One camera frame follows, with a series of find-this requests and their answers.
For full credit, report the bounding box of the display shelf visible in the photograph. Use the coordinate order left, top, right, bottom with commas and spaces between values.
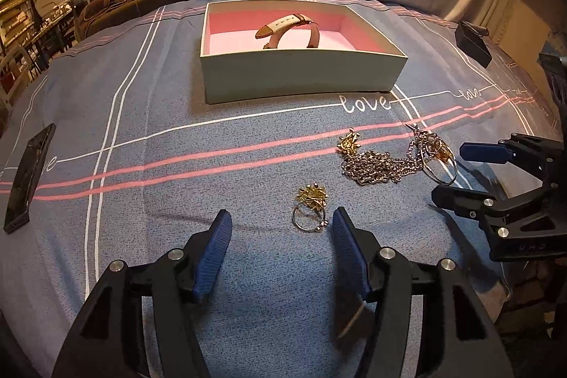
0, 0, 45, 64

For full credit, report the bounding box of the black flat case left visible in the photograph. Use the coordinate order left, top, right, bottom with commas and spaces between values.
4, 123, 57, 233

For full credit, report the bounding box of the gold flower ring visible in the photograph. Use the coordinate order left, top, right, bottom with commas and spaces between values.
292, 184, 331, 232

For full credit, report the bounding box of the white chair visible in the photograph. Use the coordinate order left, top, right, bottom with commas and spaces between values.
0, 48, 36, 106

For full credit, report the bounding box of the small gold flower charm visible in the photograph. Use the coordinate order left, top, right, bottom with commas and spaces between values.
427, 141, 450, 162

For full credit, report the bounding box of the dark object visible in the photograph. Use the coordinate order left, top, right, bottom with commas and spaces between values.
537, 52, 567, 126

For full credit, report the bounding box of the silver chain necklace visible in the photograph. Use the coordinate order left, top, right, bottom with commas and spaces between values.
341, 123, 444, 187

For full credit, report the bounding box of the gold flower brooch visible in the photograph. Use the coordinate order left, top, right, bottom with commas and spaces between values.
337, 129, 365, 155

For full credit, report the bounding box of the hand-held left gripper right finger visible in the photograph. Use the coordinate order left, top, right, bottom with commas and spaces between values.
332, 207, 517, 378

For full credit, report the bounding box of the grey-blue printed bedsheet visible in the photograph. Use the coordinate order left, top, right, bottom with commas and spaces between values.
0, 0, 559, 378

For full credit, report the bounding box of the large silver hoop earring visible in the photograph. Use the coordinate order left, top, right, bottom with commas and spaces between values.
423, 139, 458, 186

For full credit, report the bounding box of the white box with pink lining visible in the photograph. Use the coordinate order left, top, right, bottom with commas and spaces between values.
199, 1, 409, 105

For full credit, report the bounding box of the small black box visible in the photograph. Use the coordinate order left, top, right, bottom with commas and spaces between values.
455, 21, 493, 69

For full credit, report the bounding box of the small silver hoop earring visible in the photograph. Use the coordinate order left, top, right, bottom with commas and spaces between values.
413, 130, 444, 179

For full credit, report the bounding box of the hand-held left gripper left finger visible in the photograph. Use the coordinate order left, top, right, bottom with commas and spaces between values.
52, 209, 233, 378

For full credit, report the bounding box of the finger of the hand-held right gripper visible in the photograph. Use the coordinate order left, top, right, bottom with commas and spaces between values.
460, 133, 567, 184
432, 183, 567, 241

